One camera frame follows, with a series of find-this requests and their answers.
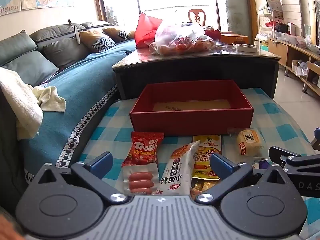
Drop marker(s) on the dark coffee table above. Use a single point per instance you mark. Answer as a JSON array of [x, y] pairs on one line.
[[195, 65]]

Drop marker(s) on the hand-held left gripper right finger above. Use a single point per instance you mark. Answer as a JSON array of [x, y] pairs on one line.
[[221, 166]]

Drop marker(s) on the crinkled printed snack packet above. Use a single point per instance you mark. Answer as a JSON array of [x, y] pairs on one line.
[[262, 165]]

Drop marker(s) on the black basket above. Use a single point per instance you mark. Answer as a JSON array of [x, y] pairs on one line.
[[281, 27]]

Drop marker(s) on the red bag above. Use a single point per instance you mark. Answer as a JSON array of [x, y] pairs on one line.
[[145, 30]]

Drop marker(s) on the grey green sofa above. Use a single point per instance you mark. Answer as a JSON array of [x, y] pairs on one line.
[[57, 33]]

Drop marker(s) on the yellow snack packet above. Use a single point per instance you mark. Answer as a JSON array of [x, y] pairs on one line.
[[202, 160]]

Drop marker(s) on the cream cloth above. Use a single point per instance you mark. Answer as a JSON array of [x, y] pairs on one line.
[[51, 97]]

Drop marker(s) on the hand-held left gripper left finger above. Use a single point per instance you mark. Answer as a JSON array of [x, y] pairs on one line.
[[101, 165]]

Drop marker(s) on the wooden chair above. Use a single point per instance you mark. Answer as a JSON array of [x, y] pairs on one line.
[[197, 13]]

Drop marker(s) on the clear sausage packet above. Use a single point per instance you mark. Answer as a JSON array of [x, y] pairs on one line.
[[140, 180]]

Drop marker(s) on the red gummy candy packet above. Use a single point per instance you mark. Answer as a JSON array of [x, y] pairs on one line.
[[143, 147]]

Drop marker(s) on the gold foil snack packet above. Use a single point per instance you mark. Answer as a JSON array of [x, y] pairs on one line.
[[202, 186]]

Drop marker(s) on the white fluffy towel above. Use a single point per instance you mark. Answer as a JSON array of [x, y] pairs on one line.
[[20, 100]]

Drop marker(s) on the picture frame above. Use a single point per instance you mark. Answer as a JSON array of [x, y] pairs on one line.
[[291, 28]]

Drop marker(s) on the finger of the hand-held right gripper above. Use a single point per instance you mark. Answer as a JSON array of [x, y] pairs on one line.
[[316, 140], [278, 153]]

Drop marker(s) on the clear plastic bag of snacks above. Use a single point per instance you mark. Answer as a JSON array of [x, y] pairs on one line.
[[180, 37]]

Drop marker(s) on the white bread packet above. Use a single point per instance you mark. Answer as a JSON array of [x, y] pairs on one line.
[[178, 170]]

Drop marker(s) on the orange box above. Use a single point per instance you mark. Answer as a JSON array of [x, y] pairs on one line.
[[235, 38]]

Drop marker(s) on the wooden cabinet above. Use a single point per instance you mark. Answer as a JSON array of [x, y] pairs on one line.
[[287, 47]]

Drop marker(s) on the round hand fan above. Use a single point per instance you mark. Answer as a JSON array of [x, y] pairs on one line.
[[76, 33]]

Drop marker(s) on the brown houndstooth cushion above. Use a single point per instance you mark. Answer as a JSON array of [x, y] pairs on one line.
[[117, 33], [96, 40]]

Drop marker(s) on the steamed cake bun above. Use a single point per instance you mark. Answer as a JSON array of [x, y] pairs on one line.
[[250, 142]]

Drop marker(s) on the tape roll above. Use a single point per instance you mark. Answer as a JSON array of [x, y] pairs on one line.
[[246, 48]]

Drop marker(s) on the blue white checkered tablecloth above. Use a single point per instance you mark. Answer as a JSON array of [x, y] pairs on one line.
[[110, 135]]

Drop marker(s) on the red cloth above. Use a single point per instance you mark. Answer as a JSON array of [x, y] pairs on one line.
[[212, 33]]

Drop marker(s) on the red cardboard box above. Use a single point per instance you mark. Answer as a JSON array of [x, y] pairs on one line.
[[190, 122]]

